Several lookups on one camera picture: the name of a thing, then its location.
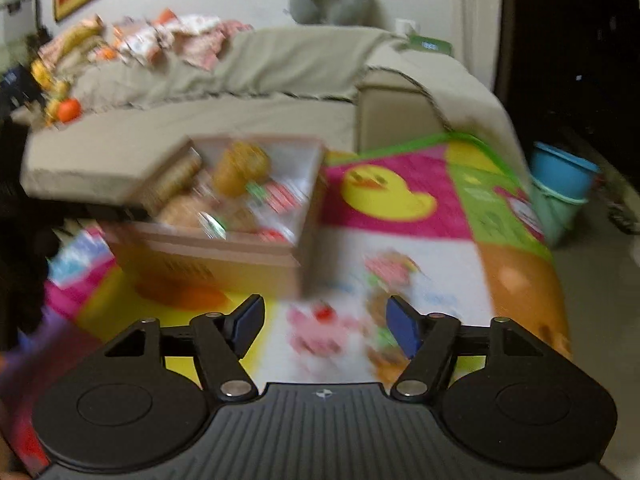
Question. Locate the banana plush toy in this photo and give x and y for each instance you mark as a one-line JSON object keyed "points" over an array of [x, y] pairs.
{"points": [[75, 37]]}

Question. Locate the green plastic basin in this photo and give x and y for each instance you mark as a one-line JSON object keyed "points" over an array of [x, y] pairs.
{"points": [[560, 215]]}

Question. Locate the beige sofa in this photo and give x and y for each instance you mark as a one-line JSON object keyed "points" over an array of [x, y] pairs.
{"points": [[385, 120]]}

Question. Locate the white wall socket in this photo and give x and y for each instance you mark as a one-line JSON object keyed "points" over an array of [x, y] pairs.
{"points": [[407, 27]]}

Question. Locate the beige box lid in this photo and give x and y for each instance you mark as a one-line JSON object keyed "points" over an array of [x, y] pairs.
{"points": [[100, 170]]}

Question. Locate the green digital clock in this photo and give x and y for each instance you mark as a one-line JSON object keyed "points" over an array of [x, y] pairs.
{"points": [[430, 45]]}

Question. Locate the pink cardboard box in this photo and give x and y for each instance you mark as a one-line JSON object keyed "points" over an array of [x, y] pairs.
{"points": [[240, 265]]}

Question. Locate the colourful cartoon play mat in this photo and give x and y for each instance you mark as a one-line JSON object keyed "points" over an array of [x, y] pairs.
{"points": [[400, 190]]}

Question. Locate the blue plastic basin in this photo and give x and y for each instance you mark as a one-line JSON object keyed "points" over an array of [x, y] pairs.
{"points": [[562, 167]]}

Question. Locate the pink patterned clothes pile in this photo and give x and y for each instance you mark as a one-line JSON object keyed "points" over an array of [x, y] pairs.
{"points": [[175, 37]]}

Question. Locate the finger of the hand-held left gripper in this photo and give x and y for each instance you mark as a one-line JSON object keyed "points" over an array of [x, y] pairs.
{"points": [[122, 212]]}

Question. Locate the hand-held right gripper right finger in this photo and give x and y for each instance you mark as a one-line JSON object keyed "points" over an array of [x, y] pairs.
{"points": [[402, 325]]}

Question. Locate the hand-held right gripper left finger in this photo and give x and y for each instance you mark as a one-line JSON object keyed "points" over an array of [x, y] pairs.
{"points": [[250, 317]]}

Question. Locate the orange ball toy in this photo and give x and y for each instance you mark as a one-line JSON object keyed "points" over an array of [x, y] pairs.
{"points": [[69, 110]]}

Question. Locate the red label snack packet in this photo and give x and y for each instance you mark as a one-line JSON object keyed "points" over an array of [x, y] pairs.
{"points": [[275, 196]]}

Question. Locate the yellow plush toy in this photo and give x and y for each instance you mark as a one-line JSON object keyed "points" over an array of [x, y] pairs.
{"points": [[47, 77]]}

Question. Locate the wrapped bread loaf packet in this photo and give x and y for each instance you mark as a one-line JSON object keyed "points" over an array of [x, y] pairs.
{"points": [[182, 210]]}

